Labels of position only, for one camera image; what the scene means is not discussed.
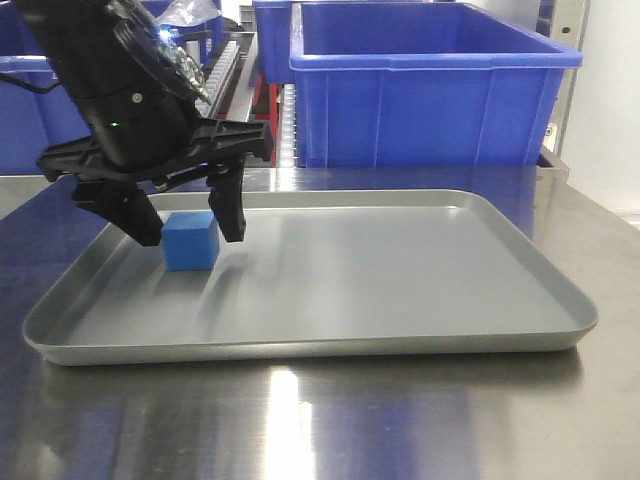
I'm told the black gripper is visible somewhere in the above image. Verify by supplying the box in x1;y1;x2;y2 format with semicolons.
36;79;273;247

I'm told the blue cube block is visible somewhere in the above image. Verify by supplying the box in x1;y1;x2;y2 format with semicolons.
162;211;220;271

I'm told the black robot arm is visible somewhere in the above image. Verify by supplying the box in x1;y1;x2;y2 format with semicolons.
15;1;273;246

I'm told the green circuit board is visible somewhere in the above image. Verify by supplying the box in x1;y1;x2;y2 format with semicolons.
157;28;208;100

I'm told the blue bin front left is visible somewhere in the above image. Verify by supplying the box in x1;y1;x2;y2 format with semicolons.
0;0;211;177

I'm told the blue bin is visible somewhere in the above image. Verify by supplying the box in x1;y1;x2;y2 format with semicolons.
289;2;583;168
251;0;421;86
0;0;211;177

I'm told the clear plastic bag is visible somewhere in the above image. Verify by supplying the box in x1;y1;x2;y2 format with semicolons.
156;0;222;27

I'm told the grey metal tray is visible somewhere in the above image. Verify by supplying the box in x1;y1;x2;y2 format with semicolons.
23;190;598;366

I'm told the blue bin rear centre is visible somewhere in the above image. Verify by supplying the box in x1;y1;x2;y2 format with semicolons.
251;0;421;86

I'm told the blue bin front right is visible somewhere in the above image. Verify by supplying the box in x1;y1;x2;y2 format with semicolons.
289;2;583;168

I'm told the white roller conveyor rail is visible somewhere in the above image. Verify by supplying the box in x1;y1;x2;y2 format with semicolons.
195;41;240;119

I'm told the red shelf frame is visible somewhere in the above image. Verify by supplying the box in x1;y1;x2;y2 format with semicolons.
251;75;279;166

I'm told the black cable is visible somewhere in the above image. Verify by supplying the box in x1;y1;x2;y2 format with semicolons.
0;72;64;95

